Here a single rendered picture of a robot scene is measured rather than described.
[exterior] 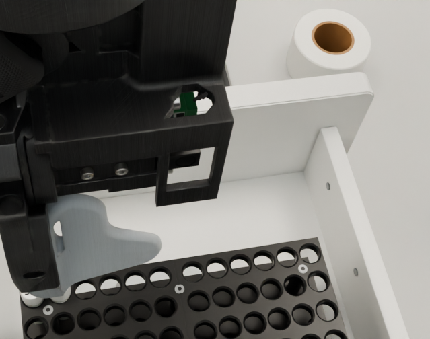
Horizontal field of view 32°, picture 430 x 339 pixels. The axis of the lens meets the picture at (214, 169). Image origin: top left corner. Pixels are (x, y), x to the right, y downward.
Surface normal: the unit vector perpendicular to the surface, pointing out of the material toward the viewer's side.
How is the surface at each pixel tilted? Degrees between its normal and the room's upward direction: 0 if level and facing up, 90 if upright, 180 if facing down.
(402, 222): 0
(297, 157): 90
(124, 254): 85
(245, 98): 0
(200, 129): 90
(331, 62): 0
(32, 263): 82
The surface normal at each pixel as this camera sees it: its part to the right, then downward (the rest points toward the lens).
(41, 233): 0.22, 0.26
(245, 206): 0.10, -0.51
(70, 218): 0.22, 0.80
